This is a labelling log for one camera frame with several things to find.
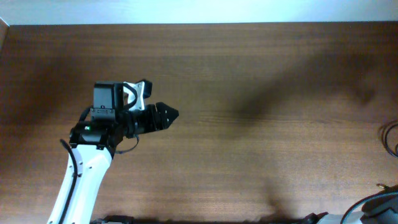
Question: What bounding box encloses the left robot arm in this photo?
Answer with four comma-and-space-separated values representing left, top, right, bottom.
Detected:
48, 80, 179, 223

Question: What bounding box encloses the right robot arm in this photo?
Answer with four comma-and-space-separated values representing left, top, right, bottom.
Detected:
298, 184, 397, 224

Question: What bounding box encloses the black base block left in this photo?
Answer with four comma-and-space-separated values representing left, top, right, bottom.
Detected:
90, 215, 134, 224

